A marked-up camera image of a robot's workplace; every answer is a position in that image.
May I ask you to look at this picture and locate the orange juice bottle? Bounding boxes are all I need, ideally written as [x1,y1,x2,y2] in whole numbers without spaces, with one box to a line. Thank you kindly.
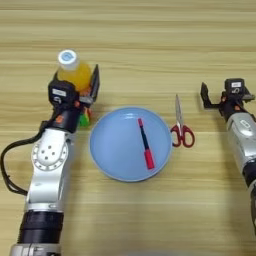
[57,49,93,94]

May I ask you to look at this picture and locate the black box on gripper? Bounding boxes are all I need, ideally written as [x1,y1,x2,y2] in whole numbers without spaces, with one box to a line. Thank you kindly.
[224,78,246,98]
[47,79,80,108]

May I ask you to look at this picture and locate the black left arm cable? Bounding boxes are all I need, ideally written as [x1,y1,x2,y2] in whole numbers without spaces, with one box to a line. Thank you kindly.
[0,129,46,196]

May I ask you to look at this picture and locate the light blue round plate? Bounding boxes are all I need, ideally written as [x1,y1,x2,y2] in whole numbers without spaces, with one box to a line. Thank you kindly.
[88,106,173,183]

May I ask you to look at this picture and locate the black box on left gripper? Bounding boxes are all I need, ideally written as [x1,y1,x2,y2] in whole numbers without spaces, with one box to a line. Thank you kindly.
[47,79,80,108]

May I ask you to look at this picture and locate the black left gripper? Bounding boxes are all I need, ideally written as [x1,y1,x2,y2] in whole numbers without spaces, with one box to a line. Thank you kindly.
[48,64,101,134]

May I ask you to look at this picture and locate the red handled scissors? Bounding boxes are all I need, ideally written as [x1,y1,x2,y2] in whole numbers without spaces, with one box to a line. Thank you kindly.
[170,93,196,149]

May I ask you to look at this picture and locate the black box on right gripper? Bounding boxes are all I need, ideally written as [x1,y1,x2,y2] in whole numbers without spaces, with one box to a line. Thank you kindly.
[224,78,246,98]

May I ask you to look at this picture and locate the colourful puzzle cube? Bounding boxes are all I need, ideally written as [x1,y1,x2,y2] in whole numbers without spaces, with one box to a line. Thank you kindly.
[79,106,93,128]

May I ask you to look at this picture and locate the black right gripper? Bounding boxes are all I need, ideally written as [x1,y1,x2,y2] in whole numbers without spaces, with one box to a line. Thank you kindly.
[200,82,256,121]

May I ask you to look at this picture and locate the red and black marker pen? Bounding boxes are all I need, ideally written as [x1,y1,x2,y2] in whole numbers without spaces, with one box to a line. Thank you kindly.
[137,117,156,170]

